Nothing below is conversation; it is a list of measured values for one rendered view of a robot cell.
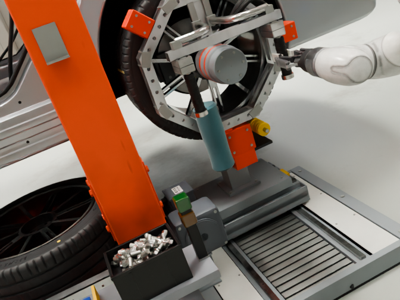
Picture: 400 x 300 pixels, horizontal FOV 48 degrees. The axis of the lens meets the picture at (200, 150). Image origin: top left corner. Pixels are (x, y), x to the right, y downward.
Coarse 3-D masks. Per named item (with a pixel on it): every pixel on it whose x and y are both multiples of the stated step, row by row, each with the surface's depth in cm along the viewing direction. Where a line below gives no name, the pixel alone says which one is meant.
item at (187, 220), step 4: (192, 212) 123; (180, 216) 123; (184, 216) 122; (188, 216) 122; (192, 216) 123; (184, 220) 122; (188, 220) 123; (192, 220) 123; (196, 220) 124; (184, 224) 123; (188, 224) 123; (192, 224) 124
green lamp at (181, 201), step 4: (184, 192) 123; (176, 196) 123; (180, 196) 122; (184, 196) 121; (188, 196) 121; (176, 200) 121; (180, 200) 120; (184, 200) 121; (188, 200) 121; (176, 204) 120; (180, 204) 121; (184, 204) 121; (188, 204) 121; (176, 208) 123; (180, 208) 121; (184, 208) 121; (188, 208) 122; (180, 212) 121
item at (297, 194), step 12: (288, 192) 205; (300, 192) 201; (264, 204) 202; (276, 204) 198; (288, 204) 201; (240, 216) 199; (252, 216) 196; (264, 216) 198; (228, 228) 193; (240, 228) 196; (252, 228) 198
